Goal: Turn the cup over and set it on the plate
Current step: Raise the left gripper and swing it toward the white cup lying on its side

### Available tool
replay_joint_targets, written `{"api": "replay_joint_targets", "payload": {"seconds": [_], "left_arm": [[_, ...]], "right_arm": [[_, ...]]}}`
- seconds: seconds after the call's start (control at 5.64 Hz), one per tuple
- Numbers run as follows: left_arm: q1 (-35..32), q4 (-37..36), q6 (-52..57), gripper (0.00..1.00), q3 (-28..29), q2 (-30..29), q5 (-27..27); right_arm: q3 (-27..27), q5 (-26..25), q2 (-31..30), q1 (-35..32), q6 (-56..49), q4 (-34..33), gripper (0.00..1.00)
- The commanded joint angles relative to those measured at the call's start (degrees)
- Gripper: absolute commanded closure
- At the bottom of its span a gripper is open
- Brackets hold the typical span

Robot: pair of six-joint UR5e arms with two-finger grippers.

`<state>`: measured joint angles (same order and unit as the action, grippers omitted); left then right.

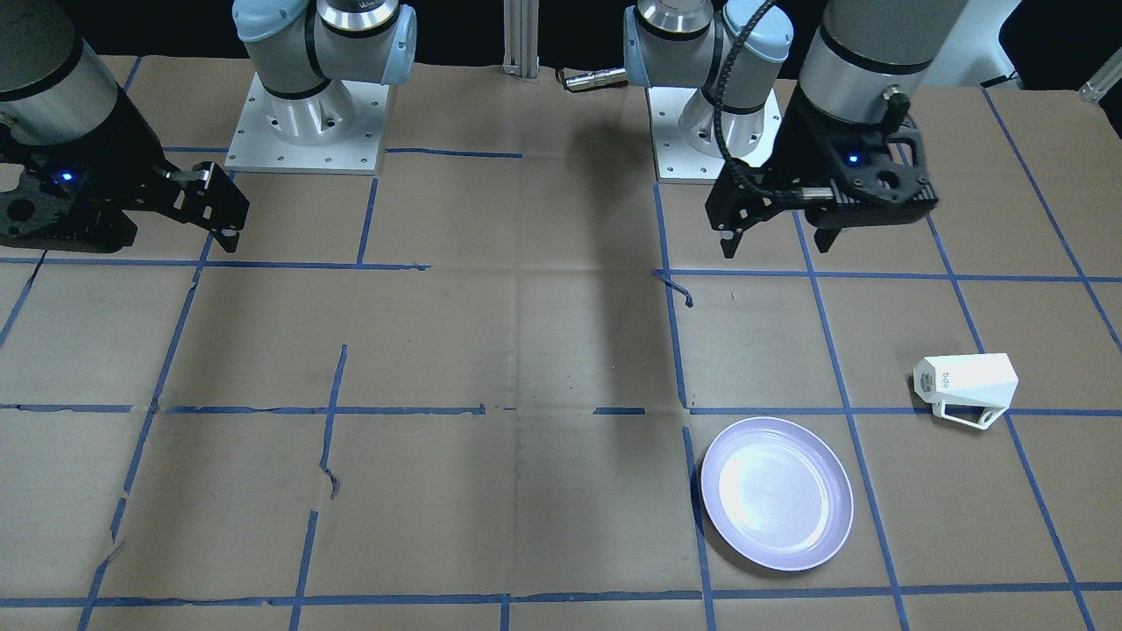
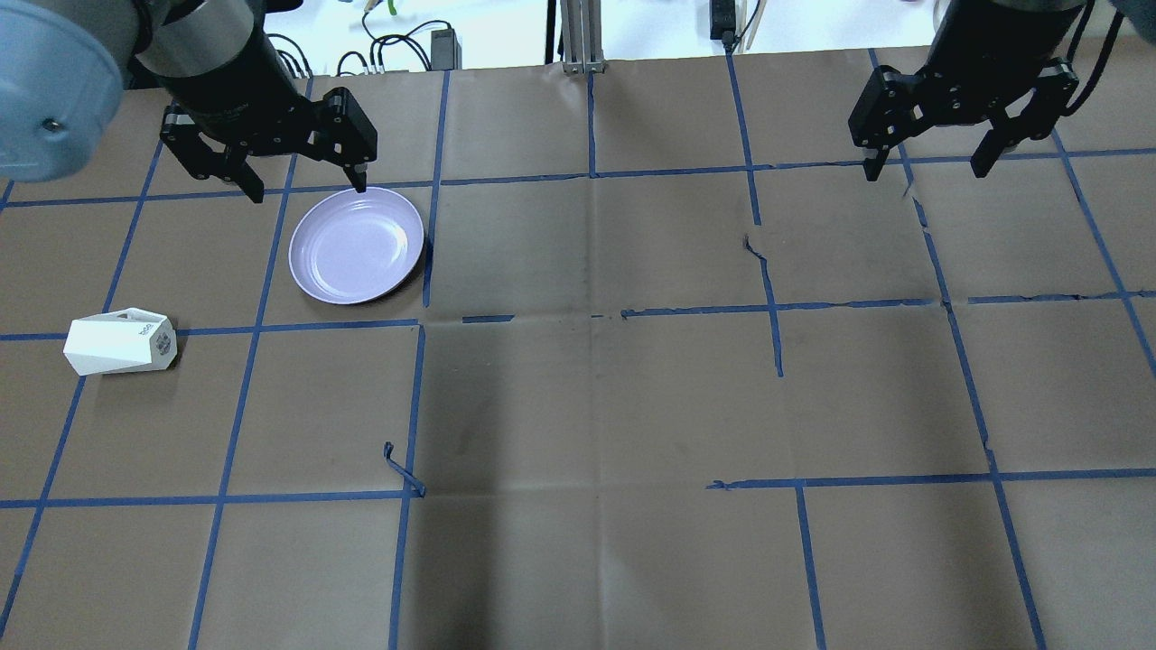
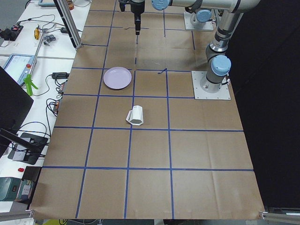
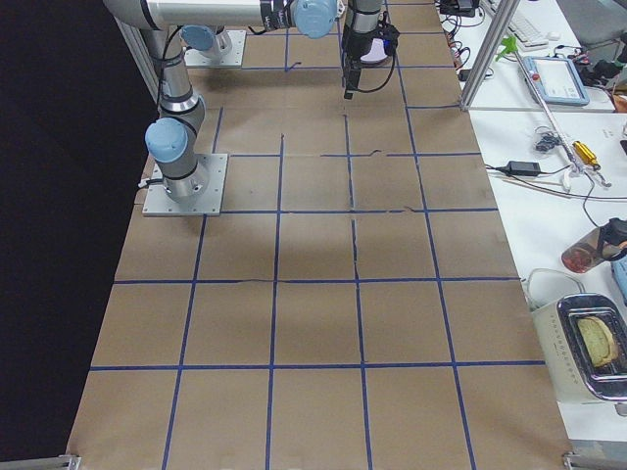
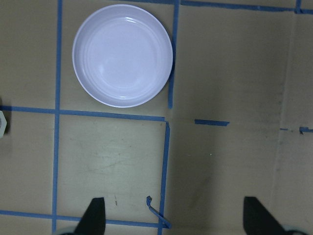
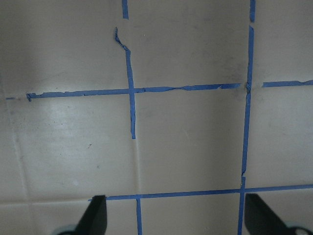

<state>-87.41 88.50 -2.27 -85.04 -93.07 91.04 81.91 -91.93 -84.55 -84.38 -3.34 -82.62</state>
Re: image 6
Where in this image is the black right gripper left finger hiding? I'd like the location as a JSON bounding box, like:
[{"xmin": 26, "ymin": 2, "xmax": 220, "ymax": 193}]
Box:
[{"xmin": 74, "ymin": 195, "xmax": 108, "ymax": 235}]

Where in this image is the brown paper table cover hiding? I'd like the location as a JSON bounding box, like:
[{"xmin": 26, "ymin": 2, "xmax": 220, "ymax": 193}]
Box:
[{"xmin": 0, "ymin": 0, "xmax": 313, "ymax": 235}]

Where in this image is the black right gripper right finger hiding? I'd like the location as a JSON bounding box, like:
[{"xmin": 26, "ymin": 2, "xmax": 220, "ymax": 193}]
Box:
[{"xmin": 245, "ymin": 193, "xmax": 288, "ymax": 235}]

